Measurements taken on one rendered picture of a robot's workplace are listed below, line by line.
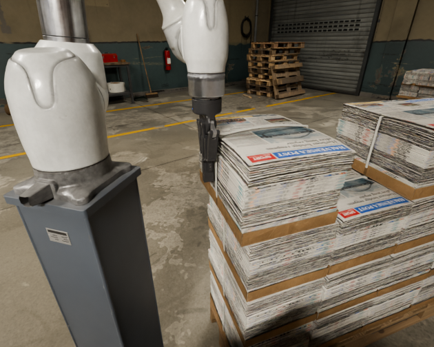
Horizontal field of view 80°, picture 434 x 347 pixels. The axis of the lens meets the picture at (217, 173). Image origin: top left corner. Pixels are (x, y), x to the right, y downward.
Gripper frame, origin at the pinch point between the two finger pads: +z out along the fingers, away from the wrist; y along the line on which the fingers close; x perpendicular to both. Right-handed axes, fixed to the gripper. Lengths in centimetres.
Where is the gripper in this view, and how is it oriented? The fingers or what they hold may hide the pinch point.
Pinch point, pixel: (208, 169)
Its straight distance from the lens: 73.3
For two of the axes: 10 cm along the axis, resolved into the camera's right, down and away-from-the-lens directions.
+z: 0.0, 8.9, 4.5
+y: -3.3, -4.3, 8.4
